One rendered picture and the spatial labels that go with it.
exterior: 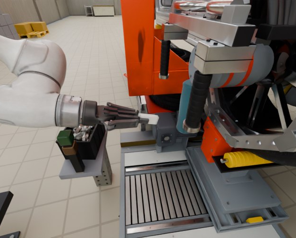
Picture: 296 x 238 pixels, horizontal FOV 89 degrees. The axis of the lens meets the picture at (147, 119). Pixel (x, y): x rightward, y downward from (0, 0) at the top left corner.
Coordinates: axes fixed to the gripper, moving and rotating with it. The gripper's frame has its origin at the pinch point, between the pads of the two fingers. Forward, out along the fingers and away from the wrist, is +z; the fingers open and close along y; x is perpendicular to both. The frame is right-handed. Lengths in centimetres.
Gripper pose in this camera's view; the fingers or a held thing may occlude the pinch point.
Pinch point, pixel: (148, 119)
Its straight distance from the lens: 50.4
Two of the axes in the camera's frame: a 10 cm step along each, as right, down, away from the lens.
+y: -2.4, -5.7, 7.9
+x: -2.7, 8.2, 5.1
